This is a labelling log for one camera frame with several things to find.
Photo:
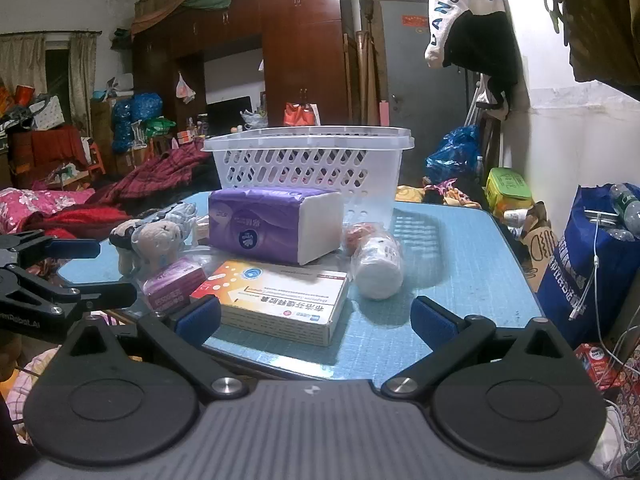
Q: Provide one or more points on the black hanging garment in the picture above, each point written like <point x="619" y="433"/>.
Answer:
<point x="480" y="45"/>

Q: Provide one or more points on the blue shopping bag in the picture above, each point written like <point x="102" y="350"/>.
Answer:
<point x="575" y="270"/>

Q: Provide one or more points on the pink checked cloth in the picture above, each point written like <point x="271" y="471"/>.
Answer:
<point x="20" y="395"/>

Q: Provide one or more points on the beige plush toy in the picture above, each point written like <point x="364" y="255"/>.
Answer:
<point x="155" y="240"/>

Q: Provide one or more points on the clear plastic bottle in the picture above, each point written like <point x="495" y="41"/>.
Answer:
<point x="627" y="205"/>

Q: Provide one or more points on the red paper sign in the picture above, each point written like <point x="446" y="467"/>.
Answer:
<point x="414" y="22"/>

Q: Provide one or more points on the red white plastic bag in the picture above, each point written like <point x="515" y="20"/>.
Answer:
<point x="300" y="115"/>

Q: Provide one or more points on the purple tissue pack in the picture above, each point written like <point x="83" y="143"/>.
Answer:
<point x="260" y="220"/>

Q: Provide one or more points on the yellow printed blanket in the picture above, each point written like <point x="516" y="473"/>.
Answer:
<point x="450" y="195"/>

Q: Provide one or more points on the white orange medicine box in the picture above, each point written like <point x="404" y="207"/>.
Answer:
<point x="280" y="290"/>

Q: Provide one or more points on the white plastic basket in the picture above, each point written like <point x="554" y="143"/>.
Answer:
<point x="300" y="165"/>

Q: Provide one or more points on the red cloth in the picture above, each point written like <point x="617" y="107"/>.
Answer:
<point x="50" y="145"/>

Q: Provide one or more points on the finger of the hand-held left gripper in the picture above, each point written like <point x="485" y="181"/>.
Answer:
<point x="70" y="249"/>
<point x="100" y="294"/>

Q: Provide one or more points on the beige curtain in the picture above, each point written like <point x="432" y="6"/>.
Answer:
<point x="82" y="75"/>

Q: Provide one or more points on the blue patterned plastic bag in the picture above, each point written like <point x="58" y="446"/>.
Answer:
<point x="135" y="115"/>

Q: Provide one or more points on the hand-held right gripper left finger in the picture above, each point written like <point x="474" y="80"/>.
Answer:
<point x="200" y="315"/>

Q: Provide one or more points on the grey door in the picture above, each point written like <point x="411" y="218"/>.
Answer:
<point x="410" y="75"/>

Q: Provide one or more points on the small purple box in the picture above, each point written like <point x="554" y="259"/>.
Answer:
<point x="172" y="280"/>

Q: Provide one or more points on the brown paper bag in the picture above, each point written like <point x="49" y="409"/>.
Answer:
<point x="540" y="245"/>

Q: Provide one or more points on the black monitor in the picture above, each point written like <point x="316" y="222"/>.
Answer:
<point x="227" y="115"/>

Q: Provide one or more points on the red box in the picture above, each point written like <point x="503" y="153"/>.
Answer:
<point x="597" y="360"/>

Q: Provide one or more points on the green yellow box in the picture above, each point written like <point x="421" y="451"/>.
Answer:
<point x="507" y="187"/>

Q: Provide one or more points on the white hooded sweater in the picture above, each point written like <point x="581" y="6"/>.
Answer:
<point x="450" y="5"/>

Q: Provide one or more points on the brown hanging jacket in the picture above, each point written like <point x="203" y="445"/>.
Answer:
<point x="605" y="35"/>

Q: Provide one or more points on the brown wooden wardrobe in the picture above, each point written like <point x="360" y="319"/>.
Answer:
<point x="300" y="50"/>

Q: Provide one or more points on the dark red plaid blanket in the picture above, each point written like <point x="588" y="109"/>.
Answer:
<point x="155" y="170"/>

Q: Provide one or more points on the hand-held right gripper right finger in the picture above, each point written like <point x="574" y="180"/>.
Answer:
<point x="432" y="320"/>

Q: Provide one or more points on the pink floral blanket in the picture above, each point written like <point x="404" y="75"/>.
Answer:
<point x="30" y="205"/>

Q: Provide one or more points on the metal folding rack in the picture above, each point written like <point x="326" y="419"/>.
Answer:
<point x="477" y="102"/>

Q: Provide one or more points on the small white bottle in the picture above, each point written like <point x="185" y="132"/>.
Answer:
<point x="515" y="217"/>

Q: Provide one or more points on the clear cotton pad pack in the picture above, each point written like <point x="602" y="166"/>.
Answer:
<point x="375" y="270"/>

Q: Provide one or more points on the red patterned packet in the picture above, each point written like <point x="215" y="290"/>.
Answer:
<point x="356" y="236"/>

